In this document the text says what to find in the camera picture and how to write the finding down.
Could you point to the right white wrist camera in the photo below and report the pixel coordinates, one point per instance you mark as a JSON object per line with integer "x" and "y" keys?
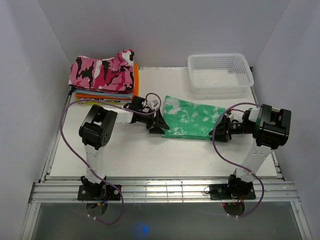
{"x": 229, "y": 115}

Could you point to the green tie-dye trousers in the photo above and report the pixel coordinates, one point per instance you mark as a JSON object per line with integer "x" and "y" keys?
{"x": 189, "y": 120}

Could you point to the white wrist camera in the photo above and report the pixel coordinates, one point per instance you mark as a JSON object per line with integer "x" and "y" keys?
{"x": 153, "y": 104}
{"x": 229, "y": 115}

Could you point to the aluminium frame rail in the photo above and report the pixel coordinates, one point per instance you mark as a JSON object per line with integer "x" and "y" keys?
{"x": 159, "y": 190}

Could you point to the white plastic basket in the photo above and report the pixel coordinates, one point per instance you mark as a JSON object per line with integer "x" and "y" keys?
{"x": 223, "y": 73}

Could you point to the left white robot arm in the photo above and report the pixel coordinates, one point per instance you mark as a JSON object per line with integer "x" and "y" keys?
{"x": 96, "y": 131}

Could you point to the orange folded trousers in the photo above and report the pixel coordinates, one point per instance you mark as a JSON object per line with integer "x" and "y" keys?
{"x": 135, "y": 90}

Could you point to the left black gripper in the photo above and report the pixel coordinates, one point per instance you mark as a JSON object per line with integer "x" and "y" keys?
{"x": 158, "y": 120}

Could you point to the light blue folded trousers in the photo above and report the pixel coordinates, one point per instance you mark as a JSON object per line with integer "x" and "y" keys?
{"x": 104, "y": 94}

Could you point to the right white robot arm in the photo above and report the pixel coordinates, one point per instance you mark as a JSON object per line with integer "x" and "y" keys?
{"x": 270, "y": 129}

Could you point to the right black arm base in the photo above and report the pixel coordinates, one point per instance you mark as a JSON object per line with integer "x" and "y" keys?
{"x": 224, "y": 192}

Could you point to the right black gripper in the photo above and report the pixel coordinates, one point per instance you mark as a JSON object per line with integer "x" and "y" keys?
{"x": 223, "y": 130}

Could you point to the pink camouflage folded trousers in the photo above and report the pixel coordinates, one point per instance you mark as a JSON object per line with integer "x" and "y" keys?
{"x": 115, "y": 74}

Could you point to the yellow patterned folded trousers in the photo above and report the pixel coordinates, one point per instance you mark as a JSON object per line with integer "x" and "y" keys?
{"x": 99, "y": 101}

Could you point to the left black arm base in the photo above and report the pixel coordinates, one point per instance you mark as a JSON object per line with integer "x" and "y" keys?
{"x": 103, "y": 193}

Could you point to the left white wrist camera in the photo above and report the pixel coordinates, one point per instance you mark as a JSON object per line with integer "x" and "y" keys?
{"x": 153, "y": 104}

